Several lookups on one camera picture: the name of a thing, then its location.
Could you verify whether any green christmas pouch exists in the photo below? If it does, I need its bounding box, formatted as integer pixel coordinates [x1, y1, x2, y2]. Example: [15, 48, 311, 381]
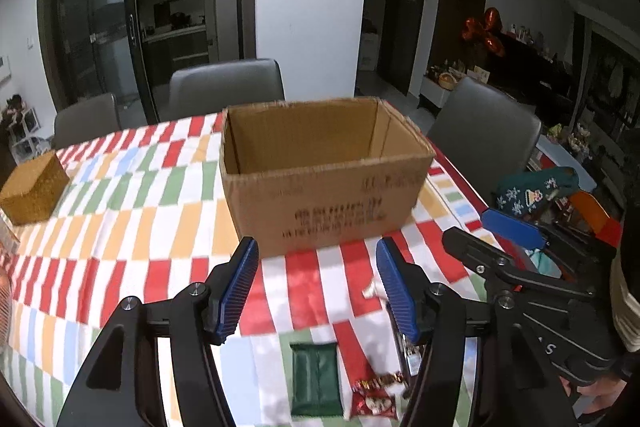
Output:
[494, 167, 579, 219]

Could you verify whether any red foil balloon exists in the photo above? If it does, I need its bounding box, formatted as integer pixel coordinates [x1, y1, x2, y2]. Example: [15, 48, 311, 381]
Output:
[461, 6, 504, 56]

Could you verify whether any grey chair behind table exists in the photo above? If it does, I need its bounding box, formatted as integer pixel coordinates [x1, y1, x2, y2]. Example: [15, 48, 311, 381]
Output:
[165, 58, 285, 120]

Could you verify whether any small woven brown box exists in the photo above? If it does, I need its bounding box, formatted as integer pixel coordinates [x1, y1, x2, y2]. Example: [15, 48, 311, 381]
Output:
[1, 150, 70, 227]

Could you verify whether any large cardboard box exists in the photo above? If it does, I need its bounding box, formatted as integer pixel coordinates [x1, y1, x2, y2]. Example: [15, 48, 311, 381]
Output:
[219, 98, 435, 258]

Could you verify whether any red candy packet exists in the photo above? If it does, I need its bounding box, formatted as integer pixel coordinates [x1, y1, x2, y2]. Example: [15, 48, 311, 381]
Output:
[350, 372, 407, 419]

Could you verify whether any colourful checkered tablecloth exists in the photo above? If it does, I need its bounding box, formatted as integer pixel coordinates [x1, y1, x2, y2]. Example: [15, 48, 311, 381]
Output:
[1, 113, 494, 426]

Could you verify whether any dark green snack packet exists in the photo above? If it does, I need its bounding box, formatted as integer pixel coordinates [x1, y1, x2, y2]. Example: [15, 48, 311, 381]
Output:
[291, 343, 343, 417]

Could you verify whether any white paper snack wrapper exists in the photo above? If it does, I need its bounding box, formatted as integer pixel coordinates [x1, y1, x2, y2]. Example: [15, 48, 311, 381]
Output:
[361, 279, 388, 300]

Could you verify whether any grey chair far left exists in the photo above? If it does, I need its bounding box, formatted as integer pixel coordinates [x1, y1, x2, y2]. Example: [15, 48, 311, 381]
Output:
[52, 93, 122, 150]

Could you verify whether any grey chair at right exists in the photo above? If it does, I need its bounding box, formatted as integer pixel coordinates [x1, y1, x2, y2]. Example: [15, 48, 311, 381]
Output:
[427, 77, 541, 204]

